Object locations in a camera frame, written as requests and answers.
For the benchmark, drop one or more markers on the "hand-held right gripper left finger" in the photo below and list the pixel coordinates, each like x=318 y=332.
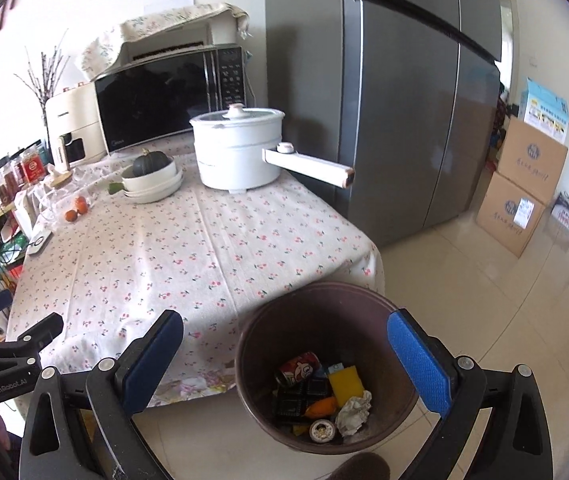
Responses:
x=154 y=360

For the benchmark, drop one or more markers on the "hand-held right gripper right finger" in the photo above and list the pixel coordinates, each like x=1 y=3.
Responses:
x=417 y=360

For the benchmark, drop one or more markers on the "yellow green sponge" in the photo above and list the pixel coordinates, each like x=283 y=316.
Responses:
x=347 y=385

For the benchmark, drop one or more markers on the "white tissue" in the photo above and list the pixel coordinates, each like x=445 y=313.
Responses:
x=354 y=412

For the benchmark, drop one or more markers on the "blue biscuit box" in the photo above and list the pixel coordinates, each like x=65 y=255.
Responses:
x=325 y=370

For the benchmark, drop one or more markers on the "crushed red can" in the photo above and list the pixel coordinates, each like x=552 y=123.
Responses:
x=322 y=431

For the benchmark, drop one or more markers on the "red cartoon face can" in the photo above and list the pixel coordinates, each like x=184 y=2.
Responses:
x=297 y=367

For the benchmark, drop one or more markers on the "dark brown trash bin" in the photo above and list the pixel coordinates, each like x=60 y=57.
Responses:
x=274 y=340

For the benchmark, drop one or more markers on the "black plastic tray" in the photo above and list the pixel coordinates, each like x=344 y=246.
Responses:
x=292 y=402

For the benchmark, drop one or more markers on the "small white device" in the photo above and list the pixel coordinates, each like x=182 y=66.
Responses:
x=39 y=241

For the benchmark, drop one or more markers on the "cherry print tablecloth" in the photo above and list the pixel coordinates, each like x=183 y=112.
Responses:
x=164 y=260

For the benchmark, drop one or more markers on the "small orange fruit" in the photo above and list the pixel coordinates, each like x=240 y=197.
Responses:
x=71 y=215
x=82 y=205

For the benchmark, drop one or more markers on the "clear plastic bag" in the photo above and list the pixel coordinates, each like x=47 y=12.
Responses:
x=57 y=200

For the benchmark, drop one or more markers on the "brown fuzzy slipper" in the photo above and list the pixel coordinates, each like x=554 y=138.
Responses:
x=357 y=467

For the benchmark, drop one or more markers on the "red label jar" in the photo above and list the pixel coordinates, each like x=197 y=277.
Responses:
x=33 y=169

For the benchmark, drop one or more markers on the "small wooden tray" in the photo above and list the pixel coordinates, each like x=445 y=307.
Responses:
x=60 y=179

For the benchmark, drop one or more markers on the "white deep plate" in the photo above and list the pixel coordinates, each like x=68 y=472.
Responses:
x=162 y=196

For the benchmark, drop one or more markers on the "small green fruit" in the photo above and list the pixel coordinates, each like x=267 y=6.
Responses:
x=116 y=188

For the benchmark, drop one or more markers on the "cardboard box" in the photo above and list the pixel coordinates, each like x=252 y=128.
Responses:
x=507 y=215
x=532 y=160

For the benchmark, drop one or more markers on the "white bowl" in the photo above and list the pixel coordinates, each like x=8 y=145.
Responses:
x=152 y=182

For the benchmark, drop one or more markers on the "dark green squash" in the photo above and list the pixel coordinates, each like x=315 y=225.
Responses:
x=150 y=164

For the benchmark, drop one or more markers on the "white kitchen appliance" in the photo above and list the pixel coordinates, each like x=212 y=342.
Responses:
x=74 y=115

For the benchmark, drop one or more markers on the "dried branch decoration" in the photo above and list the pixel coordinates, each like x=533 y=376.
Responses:
x=44 y=90

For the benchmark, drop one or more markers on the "white electric pot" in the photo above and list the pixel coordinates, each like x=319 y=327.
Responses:
x=234 y=155

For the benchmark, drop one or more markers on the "grey refrigerator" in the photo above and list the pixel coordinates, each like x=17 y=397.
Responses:
x=389 y=110

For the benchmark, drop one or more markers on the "black microwave oven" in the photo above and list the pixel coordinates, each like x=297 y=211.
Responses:
x=154 y=100

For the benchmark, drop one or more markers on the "light blue printed box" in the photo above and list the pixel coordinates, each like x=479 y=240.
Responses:
x=544 y=110

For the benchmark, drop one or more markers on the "floral cloth cover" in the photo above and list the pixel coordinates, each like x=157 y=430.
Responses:
x=174 y=17

